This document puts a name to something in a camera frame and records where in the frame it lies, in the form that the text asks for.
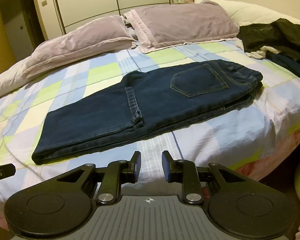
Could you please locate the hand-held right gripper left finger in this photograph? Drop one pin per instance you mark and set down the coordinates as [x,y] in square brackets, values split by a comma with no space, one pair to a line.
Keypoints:
[137,165]

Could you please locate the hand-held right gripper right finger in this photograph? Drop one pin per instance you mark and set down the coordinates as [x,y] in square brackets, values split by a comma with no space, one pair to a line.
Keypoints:
[166,167]

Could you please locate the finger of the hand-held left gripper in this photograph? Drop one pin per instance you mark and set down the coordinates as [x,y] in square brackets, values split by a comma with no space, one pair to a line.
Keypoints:
[2,171]

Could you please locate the dark blue jeans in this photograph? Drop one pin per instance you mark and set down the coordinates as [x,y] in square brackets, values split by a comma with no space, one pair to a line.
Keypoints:
[165,97]

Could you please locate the bed with checkered sheet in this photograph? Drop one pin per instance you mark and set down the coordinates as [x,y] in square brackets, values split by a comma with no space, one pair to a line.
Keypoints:
[215,135]

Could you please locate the purple pillow cover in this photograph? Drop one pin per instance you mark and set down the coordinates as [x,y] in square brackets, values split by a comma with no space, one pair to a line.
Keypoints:
[180,22]
[85,40]

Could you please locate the white cloth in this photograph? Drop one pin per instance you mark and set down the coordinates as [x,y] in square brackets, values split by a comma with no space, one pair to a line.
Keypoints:
[258,52]

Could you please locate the dark navy garment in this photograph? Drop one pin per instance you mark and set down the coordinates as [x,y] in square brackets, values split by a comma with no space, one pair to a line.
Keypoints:
[295,67]

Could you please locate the black garment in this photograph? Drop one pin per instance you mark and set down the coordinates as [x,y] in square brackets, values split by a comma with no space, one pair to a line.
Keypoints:
[265,37]

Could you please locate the cream wardrobe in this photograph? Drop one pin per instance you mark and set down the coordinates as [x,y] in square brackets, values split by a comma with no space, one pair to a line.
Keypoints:
[90,2]

